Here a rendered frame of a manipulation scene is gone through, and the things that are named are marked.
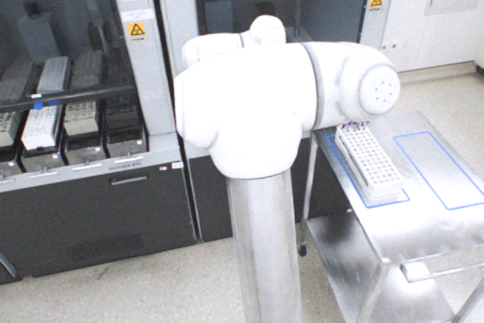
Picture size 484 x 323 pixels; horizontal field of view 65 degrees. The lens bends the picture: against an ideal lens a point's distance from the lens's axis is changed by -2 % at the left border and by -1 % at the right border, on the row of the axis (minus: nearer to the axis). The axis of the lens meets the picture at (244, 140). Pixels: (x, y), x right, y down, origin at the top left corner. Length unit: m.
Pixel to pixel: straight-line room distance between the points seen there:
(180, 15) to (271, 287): 0.96
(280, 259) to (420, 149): 0.94
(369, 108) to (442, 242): 0.74
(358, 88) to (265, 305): 0.37
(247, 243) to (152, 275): 1.48
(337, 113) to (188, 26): 0.90
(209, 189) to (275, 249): 1.14
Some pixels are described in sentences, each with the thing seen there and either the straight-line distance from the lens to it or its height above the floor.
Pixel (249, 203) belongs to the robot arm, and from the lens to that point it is 0.57.
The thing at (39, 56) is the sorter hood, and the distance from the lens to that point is 1.42.
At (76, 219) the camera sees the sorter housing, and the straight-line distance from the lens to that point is 1.81.
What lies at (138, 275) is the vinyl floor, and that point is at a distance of 2.08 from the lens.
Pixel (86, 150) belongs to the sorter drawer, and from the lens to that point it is 1.53.
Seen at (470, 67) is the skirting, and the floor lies 0.03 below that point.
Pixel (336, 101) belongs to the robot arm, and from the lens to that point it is 0.54.
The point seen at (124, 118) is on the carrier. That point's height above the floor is 0.86.
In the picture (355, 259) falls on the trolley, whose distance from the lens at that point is 1.76.
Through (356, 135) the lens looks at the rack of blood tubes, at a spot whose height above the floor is 0.88.
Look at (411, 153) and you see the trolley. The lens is 1.44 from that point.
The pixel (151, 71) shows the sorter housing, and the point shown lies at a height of 1.03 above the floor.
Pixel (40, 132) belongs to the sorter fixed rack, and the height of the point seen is 0.86.
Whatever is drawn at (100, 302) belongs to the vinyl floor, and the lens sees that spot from 2.07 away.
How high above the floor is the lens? 1.73
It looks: 41 degrees down
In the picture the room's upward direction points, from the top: 2 degrees counter-clockwise
